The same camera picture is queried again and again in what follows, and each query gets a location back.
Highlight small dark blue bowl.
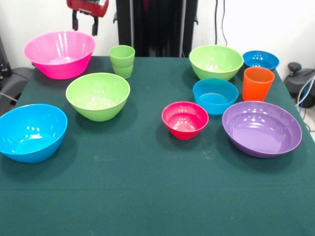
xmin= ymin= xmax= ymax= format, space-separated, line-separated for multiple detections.
xmin=242 ymin=50 xmax=280 ymax=71

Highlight green plastic cup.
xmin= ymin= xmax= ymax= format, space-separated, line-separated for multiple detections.
xmin=108 ymin=45 xmax=136 ymax=79

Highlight small crimson plastic bowl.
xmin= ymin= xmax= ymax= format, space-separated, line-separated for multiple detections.
xmin=161 ymin=101 xmax=210 ymax=141

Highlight blue straight-sided bowl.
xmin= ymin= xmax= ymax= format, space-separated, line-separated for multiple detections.
xmin=192 ymin=78 xmax=239 ymax=116

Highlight green plastic bowl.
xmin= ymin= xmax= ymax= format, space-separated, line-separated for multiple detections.
xmin=189 ymin=44 xmax=244 ymax=82
xmin=65 ymin=72 xmax=131 ymax=122

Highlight wide purple plastic bowl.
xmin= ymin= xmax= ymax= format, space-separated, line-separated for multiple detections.
xmin=221 ymin=101 xmax=303 ymax=159

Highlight large light blue bowl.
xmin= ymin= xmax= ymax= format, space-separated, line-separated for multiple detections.
xmin=0 ymin=103 xmax=68 ymax=164

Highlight black wall cable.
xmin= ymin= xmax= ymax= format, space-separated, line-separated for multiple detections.
xmin=214 ymin=0 xmax=228 ymax=46

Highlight blue and white cables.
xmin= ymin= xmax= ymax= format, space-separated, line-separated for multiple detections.
xmin=296 ymin=76 xmax=315 ymax=116

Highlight black pedestal leg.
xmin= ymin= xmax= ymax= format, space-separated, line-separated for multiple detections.
xmin=283 ymin=62 xmax=315 ymax=109
xmin=0 ymin=67 xmax=34 ymax=116

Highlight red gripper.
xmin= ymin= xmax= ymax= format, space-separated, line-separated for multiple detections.
xmin=66 ymin=0 xmax=110 ymax=37

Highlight large pink plastic bowl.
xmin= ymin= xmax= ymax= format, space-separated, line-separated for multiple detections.
xmin=23 ymin=30 xmax=95 ymax=80

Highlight dark green tablecloth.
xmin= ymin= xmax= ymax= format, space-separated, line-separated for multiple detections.
xmin=0 ymin=56 xmax=315 ymax=236

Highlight orange plastic cup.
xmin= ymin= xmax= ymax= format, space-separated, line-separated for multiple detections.
xmin=242 ymin=66 xmax=275 ymax=102

